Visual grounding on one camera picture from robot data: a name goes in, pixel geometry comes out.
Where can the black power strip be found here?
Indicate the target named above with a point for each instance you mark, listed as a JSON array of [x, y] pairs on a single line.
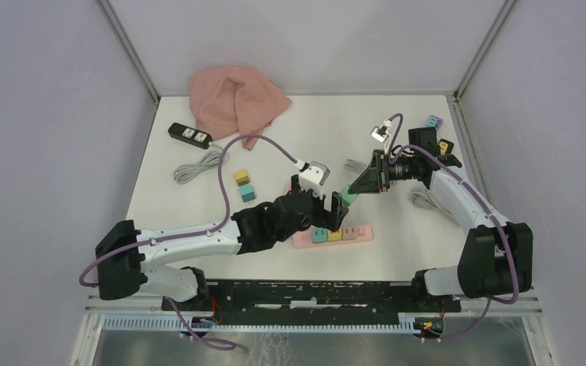
[[190, 135], [451, 148]]

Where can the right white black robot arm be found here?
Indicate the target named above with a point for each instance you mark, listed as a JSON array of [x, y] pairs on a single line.
[[497, 257]]

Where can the pink power strip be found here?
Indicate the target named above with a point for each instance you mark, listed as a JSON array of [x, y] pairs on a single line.
[[302, 240]]

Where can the yellow adapter on pink strip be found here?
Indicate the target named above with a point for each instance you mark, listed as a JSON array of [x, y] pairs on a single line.
[[334, 236]]

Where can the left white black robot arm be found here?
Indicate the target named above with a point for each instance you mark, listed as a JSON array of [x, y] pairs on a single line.
[[130, 260]]

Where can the purple power strip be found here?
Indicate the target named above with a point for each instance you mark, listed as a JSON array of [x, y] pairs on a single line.
[[434, 121]]

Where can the pink plug adapter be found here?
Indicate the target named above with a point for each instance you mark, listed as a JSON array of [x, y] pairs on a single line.
[[349, 233]]

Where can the teal plug adapter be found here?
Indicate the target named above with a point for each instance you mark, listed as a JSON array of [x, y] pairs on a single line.
[[247, 193]]

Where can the white cable duct rail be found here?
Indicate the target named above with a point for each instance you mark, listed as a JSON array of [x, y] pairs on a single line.
[[171, 323]]

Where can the yellow plug adapter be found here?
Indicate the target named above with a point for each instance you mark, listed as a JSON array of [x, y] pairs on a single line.
[[241, 177]]

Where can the green plug adapter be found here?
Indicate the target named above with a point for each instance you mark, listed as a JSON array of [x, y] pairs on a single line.
[[348, 198]]

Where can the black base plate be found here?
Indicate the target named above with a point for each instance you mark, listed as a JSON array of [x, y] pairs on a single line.
[[237, 302]]

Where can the yellow adapter on black strip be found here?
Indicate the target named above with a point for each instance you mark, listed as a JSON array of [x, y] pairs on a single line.
[[444, 148]]

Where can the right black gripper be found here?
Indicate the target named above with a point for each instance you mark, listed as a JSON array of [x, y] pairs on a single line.
[[369, 181]]

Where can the pink cloth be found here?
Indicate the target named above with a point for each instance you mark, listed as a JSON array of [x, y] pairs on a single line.
[[235, 99]]

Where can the teal adapter on pink strip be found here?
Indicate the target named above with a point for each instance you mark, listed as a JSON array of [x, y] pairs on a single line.
[[319, 236]]

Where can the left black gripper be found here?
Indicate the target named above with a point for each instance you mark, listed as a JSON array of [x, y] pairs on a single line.
[[330, 219]]

